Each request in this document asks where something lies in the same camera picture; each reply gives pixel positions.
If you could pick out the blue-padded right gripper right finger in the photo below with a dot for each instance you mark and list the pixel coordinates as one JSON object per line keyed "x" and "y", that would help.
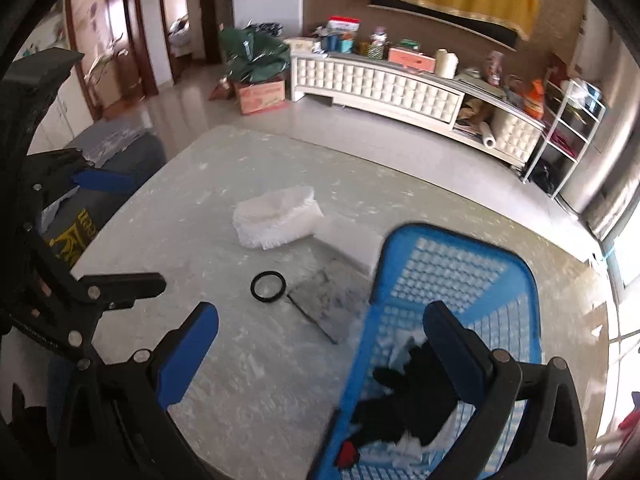
{"x": 550, "y": 440}

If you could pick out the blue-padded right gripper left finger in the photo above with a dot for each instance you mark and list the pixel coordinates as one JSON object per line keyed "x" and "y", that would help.
{"x": 115, "y": 423}

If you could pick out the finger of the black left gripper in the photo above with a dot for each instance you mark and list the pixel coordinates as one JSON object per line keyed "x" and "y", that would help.
{"x": 57, "y": 172}
{"x": 95, "y": 309}

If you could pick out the black soft item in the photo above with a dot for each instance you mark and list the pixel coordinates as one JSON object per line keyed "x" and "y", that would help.
{"x": 405, "y": 404}

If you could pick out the blue plastic laundry basket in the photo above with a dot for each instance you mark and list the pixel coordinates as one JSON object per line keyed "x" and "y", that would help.
{"x": 437, "y": 283}

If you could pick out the white textured foam pad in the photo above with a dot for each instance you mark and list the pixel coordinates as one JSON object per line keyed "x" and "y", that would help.
{"x": 277, "y": 218}

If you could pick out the grey felt square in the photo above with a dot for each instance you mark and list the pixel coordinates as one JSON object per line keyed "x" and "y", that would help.
{"x": 334, "y": 299}

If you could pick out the white rectangular sponge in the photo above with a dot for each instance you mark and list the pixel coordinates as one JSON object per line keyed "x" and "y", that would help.
{"x": 356, "y": 243}

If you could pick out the cardboard box with red print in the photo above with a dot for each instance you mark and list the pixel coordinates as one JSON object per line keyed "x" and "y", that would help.
{"x": 257, "y": 98}

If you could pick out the green plastic bag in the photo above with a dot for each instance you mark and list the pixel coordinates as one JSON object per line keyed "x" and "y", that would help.
{"x": 253, "y": 56}

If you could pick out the beige patterned curtain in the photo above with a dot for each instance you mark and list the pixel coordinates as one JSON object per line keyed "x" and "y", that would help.
{"x": 605, "y": 210}

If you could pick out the silver cylindrical air conditioner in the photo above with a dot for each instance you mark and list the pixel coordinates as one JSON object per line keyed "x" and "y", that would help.
{"x": 620, "y": 88}

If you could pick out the paper roll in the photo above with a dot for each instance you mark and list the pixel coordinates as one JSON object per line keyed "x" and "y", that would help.
{"x": 488, "y": 138}

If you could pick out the white metal shelf rack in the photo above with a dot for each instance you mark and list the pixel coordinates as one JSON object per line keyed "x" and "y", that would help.
{"x": 573, "y": 112}

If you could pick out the orange bag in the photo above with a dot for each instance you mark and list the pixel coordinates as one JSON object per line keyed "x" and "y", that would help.
{"x": 533, "y": 100}

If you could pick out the white tufted tv cabinet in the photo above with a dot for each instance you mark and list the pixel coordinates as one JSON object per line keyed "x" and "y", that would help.
{"x": 448, "y": 107}

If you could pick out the pink drawer box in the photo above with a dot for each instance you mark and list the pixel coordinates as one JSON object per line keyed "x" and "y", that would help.
{"x": 411, "y": 59}

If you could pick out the cream pillar candle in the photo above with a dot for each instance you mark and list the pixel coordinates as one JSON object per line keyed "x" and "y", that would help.
{"x": 445, "y": 64}

